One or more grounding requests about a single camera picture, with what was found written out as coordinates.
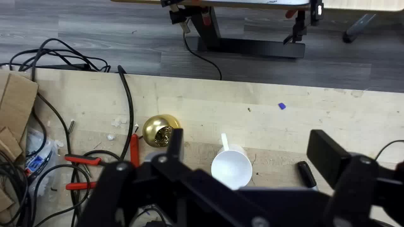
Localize clear plastic bag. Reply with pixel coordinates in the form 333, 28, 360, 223
23, 127, 59, 178

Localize black clamp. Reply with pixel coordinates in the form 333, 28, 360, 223
281, 8, 308, 46

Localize black silver Sharpie marker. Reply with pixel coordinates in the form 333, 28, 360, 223
295, 160, 318, 189

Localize red-handled pliers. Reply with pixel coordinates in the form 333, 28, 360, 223
63, 154, 105, 193

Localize black desk base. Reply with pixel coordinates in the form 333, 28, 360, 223
168, 0, 307, 61

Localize brown cardboard box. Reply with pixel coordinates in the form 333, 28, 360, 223
0, 68, 40, 163

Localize thick black cable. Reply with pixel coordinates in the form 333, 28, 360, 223
116, 64, 136, 163

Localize black chair leg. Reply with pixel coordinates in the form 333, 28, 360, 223
341, 11, 377, 44

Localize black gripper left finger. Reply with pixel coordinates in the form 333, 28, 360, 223
77, 127, 270, 227

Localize gold metal dome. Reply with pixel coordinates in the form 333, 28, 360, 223
141, 114, 183, 149

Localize black cable bundle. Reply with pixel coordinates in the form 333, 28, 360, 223
0, 37, 112, 73

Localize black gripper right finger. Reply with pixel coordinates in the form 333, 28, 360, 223
305, 129, 404, 227

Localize thin black floor cable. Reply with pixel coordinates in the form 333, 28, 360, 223
180, 23, 223, 81

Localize white cup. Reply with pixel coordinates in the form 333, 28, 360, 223
209, 133, 254, 192

